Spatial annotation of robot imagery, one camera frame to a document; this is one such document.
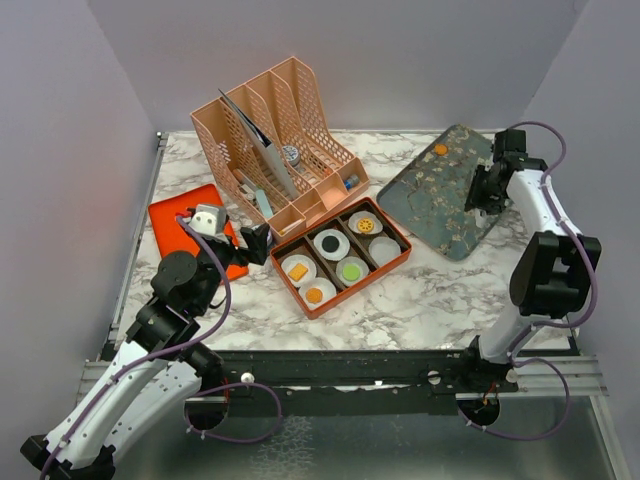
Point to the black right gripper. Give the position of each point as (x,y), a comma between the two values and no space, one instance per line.
(475,199)

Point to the round orange chip cookie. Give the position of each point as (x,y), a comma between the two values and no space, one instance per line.
(314,295)

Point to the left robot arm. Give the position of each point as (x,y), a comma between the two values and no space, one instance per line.
(162,361)

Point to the orange cookie tin box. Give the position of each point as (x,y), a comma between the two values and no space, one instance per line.
(330,262)

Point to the white paper cupcake liner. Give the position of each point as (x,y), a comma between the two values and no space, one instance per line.
(360,214)
(324,284)
(341,253)
(291,260)
(355,260)
(383,250)

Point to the blue white lidded jar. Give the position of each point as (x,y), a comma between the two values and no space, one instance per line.
(291,155)

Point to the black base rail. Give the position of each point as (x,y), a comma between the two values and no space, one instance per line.
(323,383)

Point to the steel serving tongs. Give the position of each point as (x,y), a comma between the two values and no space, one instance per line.
(480,218)

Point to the grey folder booklet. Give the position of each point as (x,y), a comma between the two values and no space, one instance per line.
(265,147)

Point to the floral teal serving tray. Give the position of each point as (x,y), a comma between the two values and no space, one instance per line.
(427,197)

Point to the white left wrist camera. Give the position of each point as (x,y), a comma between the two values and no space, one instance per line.
(209,221)

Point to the orange tin lid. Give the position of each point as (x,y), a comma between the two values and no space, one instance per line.
(170,236)

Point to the peach plastic desk organizer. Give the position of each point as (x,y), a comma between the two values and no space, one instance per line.
(284,102)

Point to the green macaron cookie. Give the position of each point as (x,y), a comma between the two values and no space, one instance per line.
(351,272)

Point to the rectangular yellow cracker cookie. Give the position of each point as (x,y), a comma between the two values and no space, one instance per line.
(298,272)

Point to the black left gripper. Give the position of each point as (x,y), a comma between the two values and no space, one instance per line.
(257,240)

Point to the black sandwich cookie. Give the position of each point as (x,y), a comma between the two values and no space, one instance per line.
(330,243)

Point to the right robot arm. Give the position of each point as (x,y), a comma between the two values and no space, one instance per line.
(553,285)

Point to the light blue eraser case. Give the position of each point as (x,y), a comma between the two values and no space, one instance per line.
(263,203)

